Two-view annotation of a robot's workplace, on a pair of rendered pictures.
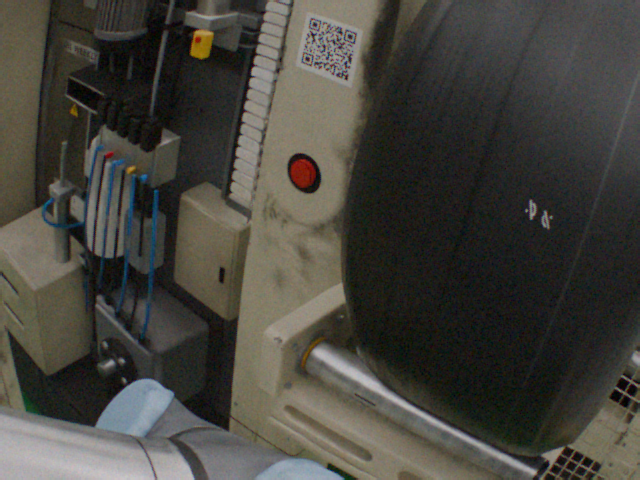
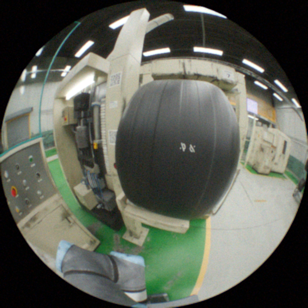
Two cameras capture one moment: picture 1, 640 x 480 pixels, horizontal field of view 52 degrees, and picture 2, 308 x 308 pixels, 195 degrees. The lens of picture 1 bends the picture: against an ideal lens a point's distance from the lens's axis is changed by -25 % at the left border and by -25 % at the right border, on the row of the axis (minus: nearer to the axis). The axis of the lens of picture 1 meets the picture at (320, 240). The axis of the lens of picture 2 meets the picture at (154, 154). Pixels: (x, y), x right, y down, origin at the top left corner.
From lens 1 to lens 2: 0.41 m
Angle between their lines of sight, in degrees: 19
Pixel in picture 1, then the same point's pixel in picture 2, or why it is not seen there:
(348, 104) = not seen: hidden behind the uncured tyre
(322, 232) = not seen: hidden behind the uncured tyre
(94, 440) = not seen: outside the picture
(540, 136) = (178, 115)
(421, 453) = (157, 217)
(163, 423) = (64, 263)
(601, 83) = (197, 91)
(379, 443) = (147, 217)
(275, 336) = (118, 199)
